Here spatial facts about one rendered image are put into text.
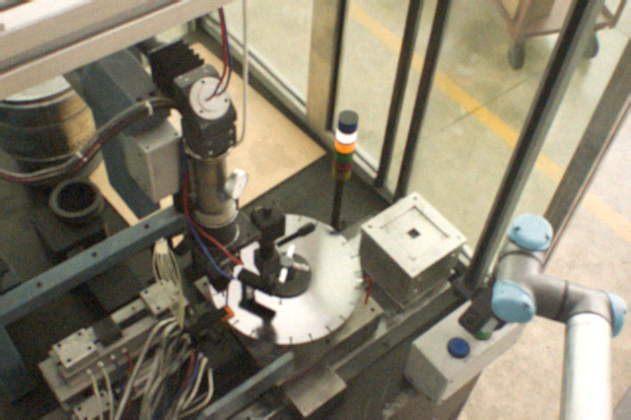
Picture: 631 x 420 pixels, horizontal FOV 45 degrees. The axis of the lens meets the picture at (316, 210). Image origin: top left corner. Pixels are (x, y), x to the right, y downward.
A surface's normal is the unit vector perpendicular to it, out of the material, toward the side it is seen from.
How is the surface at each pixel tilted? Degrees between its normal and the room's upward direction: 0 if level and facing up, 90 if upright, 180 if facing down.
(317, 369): 0
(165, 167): 90
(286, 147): 0
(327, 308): 0
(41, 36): 90
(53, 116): 90
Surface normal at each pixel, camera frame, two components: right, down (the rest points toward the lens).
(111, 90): -0.64, 0.08
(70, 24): 0.62, 0.64
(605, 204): 0.06, -0.61
